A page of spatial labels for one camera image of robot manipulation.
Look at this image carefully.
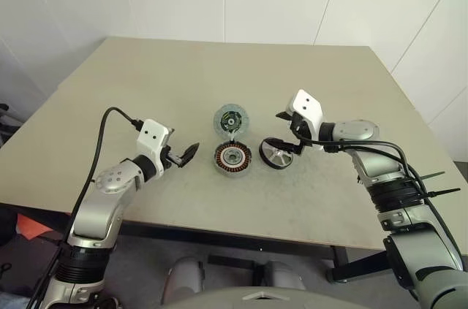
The grey robot torso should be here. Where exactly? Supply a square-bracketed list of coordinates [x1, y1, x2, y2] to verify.
[160, 285, 432, 309]

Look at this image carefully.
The silver motor stator housing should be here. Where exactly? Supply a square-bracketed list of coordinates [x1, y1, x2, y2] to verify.
[212, 142, 251, 176]

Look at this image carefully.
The grey rounded shape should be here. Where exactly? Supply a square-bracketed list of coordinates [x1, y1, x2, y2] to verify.
[265, 260, 306, 291]
[167, 256, 204, 294]

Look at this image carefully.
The blue jeans fabric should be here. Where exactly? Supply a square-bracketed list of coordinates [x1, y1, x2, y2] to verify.
[0, 293, 36, 309]

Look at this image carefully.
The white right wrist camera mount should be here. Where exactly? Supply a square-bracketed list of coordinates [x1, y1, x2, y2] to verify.
[285, 89, 325, 140]

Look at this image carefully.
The orange object on floor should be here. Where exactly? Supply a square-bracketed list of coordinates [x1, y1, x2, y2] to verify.
[16, 213, 50, 240]

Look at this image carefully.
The black metal stand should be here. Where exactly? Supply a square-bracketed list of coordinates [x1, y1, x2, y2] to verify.
[0, 103, 18, 142]

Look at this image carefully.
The black table frame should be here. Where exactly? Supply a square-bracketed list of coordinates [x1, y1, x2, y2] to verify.
[118, 219, 390, 285]

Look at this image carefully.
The dark bag on floor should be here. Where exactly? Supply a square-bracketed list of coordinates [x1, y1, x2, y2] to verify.
[0, 206, 19, 248]

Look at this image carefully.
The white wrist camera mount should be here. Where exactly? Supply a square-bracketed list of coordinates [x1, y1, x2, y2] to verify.
[135, 118, 175, 178]
[285, 89, 325, 140]

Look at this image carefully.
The black bar under table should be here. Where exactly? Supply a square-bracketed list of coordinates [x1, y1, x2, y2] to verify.
[207, 253, 257, 270]

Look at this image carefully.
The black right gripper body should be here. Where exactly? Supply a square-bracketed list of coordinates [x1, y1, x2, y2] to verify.
[287, 112, 314, 146]

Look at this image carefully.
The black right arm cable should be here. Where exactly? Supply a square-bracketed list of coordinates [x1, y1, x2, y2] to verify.
[292, 137, 464, 273]

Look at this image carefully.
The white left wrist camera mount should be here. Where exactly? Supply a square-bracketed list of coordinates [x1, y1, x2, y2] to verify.
[135, 118, 175, 178]

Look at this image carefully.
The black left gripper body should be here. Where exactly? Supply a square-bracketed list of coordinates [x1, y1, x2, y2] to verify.
[162, 141, 185, 172]

